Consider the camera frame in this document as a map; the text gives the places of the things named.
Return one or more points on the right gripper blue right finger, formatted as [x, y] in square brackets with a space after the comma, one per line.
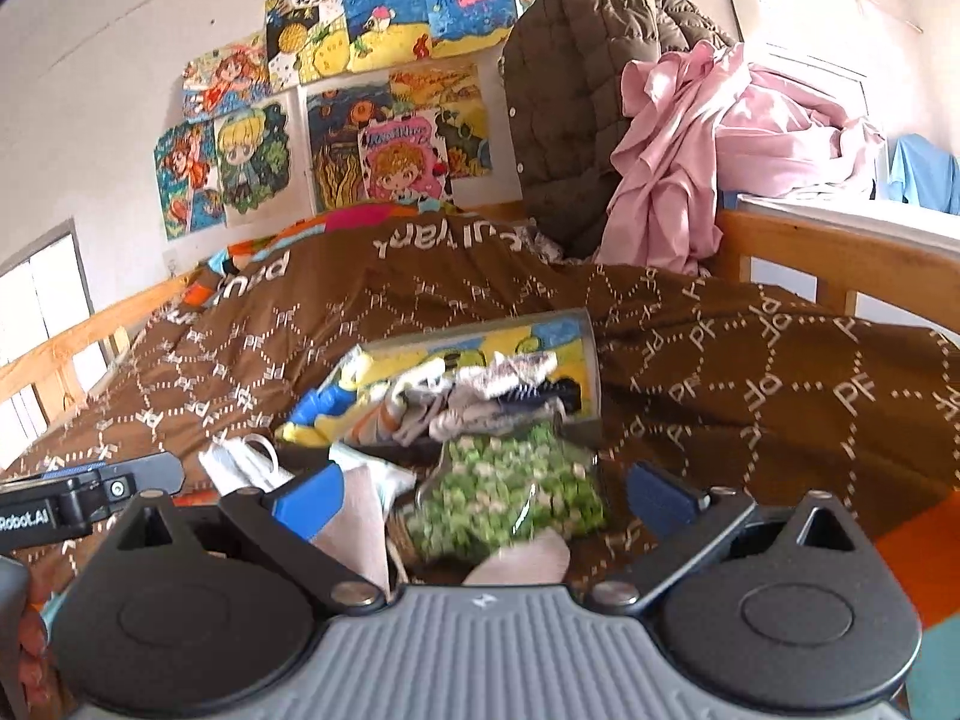
[662, 502]

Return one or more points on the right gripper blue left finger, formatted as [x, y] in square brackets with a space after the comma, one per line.
[307, 502]

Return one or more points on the grey drawstring pouch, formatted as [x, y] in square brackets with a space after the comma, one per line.
[356, 536]

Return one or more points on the bag of green paper stars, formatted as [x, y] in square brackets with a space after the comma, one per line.
[489, 492]

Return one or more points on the white cloth with blue print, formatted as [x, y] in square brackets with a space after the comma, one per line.
[434, 402]

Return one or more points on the person's left hand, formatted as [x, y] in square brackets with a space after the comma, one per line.
[33, 671]

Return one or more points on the white face mask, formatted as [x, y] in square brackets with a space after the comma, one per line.
[248, 462]

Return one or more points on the tray with frog drawing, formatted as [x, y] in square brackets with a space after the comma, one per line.
[322, 415]

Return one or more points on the brown PF patterned blanket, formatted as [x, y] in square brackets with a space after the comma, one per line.
[811, 587]

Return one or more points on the pink anime girl poster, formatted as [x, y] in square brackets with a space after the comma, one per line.
[404, 160]

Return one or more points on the blond boy drawing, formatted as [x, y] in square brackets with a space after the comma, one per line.
[253, 151]

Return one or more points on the orange haired girl drawing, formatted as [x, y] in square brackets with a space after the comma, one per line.
[188, 179]

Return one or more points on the pink crumpled garment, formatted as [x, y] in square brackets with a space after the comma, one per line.
[708, 121]

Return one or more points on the dark orange swirl painting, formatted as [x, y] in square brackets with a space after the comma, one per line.
[337, 116]

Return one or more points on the light blue garment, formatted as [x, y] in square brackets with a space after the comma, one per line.
[924, 175]

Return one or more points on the pineapple yellow drawing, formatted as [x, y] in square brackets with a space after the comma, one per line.
[307, 41]

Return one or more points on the brown quilted jacket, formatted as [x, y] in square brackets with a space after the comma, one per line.
[561, 67]

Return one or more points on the blue fish beach painting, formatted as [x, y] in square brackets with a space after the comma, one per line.
[386, 33]

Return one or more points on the blue jellyfish painting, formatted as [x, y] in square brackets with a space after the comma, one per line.
[459, 27]

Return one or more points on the wooden bed frame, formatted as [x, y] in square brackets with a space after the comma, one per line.
[915, 271]

